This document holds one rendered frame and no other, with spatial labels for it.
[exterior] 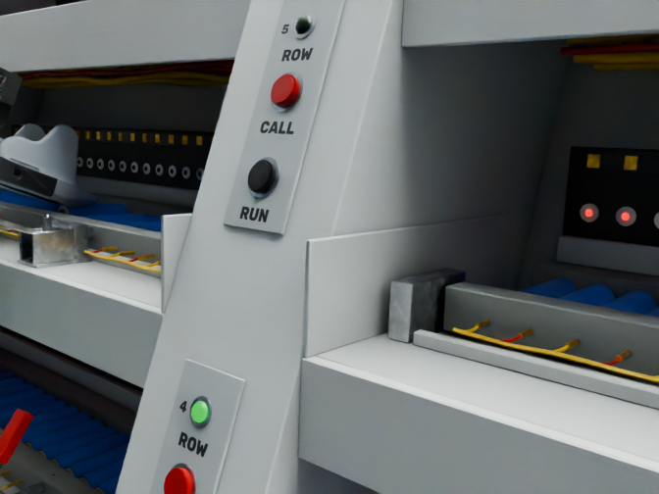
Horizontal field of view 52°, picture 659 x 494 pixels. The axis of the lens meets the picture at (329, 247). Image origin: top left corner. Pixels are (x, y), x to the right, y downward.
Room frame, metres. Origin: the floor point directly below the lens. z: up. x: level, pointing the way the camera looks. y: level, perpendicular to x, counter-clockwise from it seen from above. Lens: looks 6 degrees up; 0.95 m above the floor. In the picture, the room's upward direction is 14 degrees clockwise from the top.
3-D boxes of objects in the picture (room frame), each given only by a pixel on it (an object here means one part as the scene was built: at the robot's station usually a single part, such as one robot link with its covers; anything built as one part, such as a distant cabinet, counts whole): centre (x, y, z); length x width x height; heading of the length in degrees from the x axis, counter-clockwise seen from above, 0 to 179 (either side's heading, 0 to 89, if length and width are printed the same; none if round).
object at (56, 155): (0.54, 0.23, 1.01); 0.09 x 0.03 x 0.06; 135
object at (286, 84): (0.32, 0.04, 1.04); 0.02 x 0.01 x 0.02; 51
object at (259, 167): (0.32, 0.04, 1.00); 0.02 x 0.01 x 0.02; 51
